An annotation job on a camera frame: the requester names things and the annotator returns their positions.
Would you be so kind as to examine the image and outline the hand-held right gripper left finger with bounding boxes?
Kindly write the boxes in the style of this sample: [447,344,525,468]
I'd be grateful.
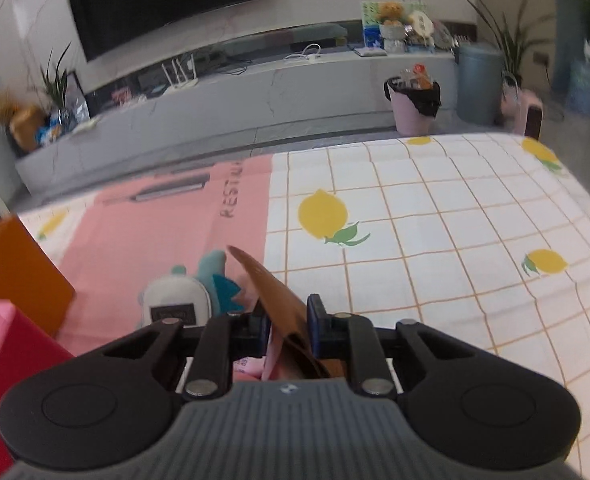
[100,310,272,402]

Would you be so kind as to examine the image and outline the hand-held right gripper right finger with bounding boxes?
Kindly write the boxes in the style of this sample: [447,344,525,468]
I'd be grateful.
[306,293,478,402]

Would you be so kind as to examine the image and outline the pink plush toy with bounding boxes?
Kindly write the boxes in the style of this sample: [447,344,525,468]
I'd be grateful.
[232,332,302,382]

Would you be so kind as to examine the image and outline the orange cardboard box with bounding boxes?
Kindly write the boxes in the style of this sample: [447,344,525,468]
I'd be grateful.
[0,213,76,339]

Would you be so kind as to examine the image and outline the white teal dinosaur plush bag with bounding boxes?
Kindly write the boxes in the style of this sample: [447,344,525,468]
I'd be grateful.
[139,248,245,330]

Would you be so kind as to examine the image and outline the pink printed mat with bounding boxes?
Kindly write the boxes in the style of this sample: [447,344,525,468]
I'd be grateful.
[56,154,277,357]

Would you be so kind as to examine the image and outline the lemon-print checked sheet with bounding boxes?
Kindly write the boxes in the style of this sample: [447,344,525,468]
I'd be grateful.
[17,132,590,480]

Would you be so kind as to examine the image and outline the grey marble television console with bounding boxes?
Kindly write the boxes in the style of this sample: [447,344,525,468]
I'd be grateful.
[14,22,460,202]

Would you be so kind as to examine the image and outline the pink trash bin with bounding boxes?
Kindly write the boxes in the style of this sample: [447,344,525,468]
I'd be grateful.
[383,63,442,137]

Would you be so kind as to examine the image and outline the pink cardboard box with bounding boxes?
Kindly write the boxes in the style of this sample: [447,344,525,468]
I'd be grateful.
[0,299,76,480]

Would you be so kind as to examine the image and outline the white router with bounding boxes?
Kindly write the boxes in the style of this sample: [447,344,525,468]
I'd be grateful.
[162,57,200,92]

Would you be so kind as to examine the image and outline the yellow-green paper sheet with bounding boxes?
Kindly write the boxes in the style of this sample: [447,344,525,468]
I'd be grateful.
[72,114,104,134]

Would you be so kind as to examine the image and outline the blue snack packets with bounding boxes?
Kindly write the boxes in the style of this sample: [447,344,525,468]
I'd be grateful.
[34,112,64,144]

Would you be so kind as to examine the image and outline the grey-blue lidded bin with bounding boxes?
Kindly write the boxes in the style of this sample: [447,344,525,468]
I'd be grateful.
[454,42,505,126]

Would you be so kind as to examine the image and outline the white plastic package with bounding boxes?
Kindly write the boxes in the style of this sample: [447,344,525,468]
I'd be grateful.
[64,70,90,124]

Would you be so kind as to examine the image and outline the golden vase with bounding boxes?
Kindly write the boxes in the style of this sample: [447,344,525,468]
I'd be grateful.
[8,104,46,154]

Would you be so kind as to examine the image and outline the round white fan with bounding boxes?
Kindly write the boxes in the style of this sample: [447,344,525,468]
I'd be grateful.
[407,9,434,39]

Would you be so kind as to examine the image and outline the brown teddy bear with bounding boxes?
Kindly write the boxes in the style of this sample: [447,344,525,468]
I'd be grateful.
[377,2,406,26]

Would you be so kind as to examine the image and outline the green leafy plant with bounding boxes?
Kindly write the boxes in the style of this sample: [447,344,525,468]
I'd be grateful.
[37,42,74,112]

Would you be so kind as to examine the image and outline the dried flower bunch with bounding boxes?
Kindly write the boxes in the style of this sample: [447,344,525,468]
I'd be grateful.
[0,90,19,124]

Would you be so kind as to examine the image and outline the tall green potted plant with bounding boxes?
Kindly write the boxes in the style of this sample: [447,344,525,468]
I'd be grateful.
[467,0,557,79]

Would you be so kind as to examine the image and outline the black television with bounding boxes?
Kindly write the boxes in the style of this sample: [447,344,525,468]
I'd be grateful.
[62,0,276,64]

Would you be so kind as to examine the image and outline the blue water jug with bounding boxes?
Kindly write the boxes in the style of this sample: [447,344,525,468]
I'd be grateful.
[567,39,590,117]

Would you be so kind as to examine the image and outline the white charging cable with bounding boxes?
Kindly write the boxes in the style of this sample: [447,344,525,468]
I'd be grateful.
[284,43,324,61]

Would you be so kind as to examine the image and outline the black cables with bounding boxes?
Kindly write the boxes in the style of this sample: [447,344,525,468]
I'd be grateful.
[202,52,249,74]

